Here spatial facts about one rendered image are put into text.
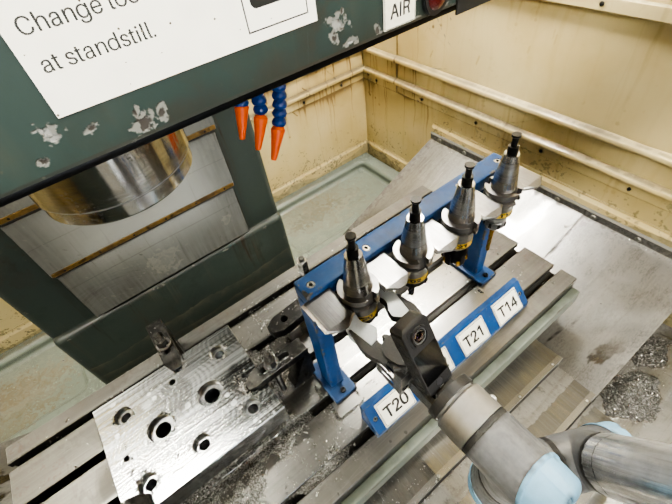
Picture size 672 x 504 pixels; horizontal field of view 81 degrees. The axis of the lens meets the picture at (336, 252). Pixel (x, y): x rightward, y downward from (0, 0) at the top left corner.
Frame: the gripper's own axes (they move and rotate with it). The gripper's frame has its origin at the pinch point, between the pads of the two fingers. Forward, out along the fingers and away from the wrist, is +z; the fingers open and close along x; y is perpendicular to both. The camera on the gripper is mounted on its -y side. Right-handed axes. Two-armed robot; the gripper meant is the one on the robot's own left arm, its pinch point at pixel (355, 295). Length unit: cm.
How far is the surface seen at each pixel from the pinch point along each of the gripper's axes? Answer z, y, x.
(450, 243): -3.6, -2.2, 16.8
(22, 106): -5.0, -42.5, -21.4
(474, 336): -10.5, 25.5, 21.9
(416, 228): -1.9, -9.0, 10.3
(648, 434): -46, 52, 46
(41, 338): 90, 62, -68
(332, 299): 0.5, -2.2, -3.9
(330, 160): 93, 57, 59
